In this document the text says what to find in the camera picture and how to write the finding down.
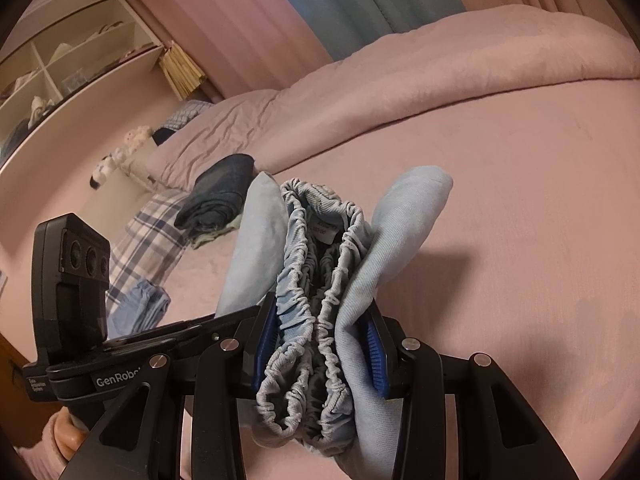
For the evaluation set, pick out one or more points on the pink duvet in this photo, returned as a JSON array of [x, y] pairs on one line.
[[400, 90]]

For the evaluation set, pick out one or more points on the pink bed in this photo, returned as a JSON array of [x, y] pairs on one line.
[[525, 260]]

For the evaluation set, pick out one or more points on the white shelf unit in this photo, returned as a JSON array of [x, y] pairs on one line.
[[75, 60]]

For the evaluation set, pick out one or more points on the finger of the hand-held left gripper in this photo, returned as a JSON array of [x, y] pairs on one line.
[[175, 332]]

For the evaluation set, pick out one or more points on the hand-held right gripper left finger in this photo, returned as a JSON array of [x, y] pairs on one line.
[[265, 342]]

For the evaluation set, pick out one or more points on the yellow hanging cloth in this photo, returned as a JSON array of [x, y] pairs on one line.
[[182, 67]]

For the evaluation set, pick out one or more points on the black and white stuffed toy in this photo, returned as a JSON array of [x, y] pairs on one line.
[[102, 172]]

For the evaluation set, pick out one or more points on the dark folded clothing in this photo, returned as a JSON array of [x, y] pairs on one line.
[[220, 190]]

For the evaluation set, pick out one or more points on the person's left hand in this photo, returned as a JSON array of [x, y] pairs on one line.
[[67, 435]]

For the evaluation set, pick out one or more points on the white nightstand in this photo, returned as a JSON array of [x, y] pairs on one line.
[[132, 165]]

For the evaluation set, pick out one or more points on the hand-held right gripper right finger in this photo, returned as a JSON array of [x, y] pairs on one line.
[[375, 355]]

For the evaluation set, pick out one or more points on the light blue pants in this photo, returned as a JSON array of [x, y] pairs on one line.
[[300, 260]]

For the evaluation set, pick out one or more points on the light green cloth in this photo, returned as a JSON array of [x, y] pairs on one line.
[[210, 238]]

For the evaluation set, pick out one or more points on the blue curtain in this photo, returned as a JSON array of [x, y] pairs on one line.
[[360, 0]]

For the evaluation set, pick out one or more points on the plaid cloth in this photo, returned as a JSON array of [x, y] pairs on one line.
[[150, 240]]

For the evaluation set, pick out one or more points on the checked pillow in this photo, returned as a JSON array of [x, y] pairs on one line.
[[185, 112]]

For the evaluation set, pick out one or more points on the person's left forearm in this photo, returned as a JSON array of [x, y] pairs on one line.
[[37, 452]]

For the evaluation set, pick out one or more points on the blue striped cloth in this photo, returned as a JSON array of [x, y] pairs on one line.
[[145, 307]]

